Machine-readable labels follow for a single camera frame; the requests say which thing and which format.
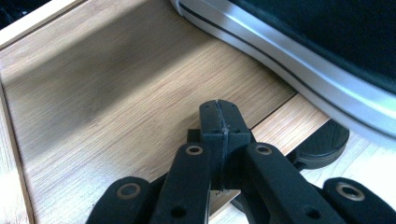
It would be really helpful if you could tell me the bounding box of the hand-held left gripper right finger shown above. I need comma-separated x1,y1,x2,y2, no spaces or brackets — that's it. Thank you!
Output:
220,99,252,191

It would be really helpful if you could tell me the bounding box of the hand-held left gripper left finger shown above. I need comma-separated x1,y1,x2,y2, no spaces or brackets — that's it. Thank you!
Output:
199,100,225,191

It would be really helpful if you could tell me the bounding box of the wooden three-tier shoe rack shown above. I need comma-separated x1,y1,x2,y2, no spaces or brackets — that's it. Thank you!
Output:
0,0,332,224

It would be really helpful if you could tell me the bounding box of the black and white canvas sneaker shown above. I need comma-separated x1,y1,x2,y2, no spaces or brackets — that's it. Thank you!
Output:
169,0,396,139

